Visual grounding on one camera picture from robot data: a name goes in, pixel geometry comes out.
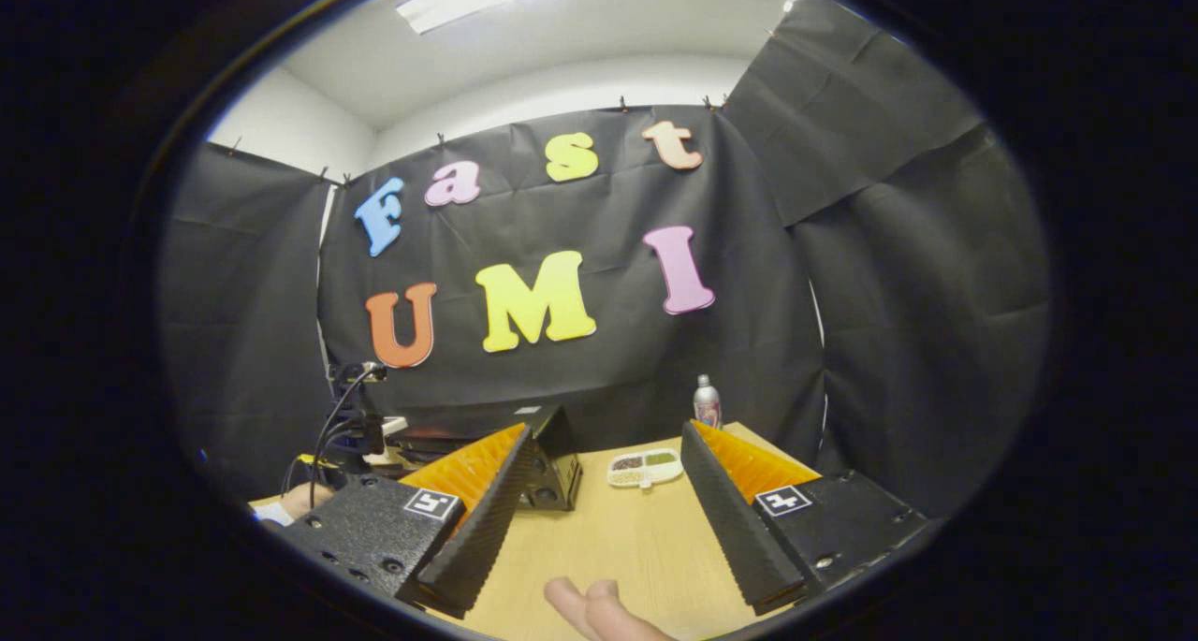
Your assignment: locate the white divided tray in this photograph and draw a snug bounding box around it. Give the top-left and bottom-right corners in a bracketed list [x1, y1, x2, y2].
[606, 448, 684, 488]

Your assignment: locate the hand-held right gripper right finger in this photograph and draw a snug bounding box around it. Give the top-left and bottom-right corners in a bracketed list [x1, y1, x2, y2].
[679, 420, 940, 616]

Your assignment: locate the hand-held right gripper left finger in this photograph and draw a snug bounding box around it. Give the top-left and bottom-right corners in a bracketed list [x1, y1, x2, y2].
[279, 423, 537, 620]

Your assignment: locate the black electric oven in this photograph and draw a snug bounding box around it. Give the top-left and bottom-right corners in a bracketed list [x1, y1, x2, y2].
[398, 402, 584, 513]

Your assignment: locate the silver printed bottle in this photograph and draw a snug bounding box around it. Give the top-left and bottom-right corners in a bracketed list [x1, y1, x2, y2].
[693, 374, 723, 430]

